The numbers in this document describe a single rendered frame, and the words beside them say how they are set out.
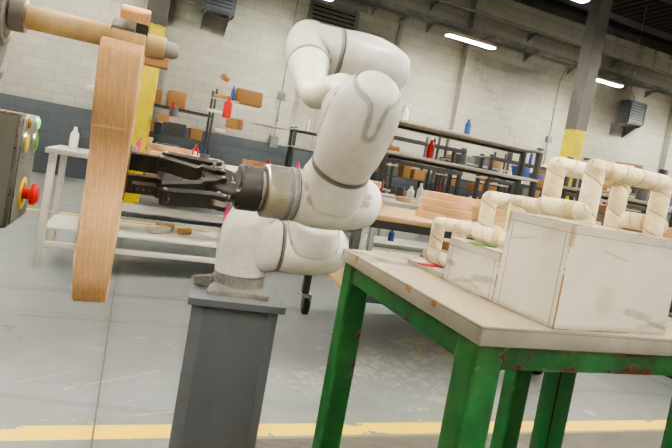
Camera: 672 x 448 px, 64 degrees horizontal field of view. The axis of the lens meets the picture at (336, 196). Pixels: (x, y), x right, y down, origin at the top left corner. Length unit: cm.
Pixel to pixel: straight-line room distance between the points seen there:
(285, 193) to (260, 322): 78
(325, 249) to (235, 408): 52
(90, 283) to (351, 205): 40
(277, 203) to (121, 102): 32
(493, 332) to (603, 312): 23
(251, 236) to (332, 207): 73
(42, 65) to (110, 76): 1139
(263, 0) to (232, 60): 149
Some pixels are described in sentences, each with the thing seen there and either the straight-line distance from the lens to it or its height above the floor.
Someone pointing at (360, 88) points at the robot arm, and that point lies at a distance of 78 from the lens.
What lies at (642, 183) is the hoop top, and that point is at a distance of 104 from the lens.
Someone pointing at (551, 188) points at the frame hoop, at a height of 115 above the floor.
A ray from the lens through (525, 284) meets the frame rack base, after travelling 98.
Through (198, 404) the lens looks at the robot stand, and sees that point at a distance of 167.
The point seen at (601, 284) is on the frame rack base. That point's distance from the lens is 99.
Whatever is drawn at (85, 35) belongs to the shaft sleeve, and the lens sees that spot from 84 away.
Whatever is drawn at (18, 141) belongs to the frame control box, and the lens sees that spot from 106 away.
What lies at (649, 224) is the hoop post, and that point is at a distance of 109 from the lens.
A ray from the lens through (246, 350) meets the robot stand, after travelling 161.
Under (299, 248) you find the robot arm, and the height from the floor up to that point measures 87.
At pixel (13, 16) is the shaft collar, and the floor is 124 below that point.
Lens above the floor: 112
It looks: 3 degrees down
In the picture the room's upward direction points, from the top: 10 degrees clockwise
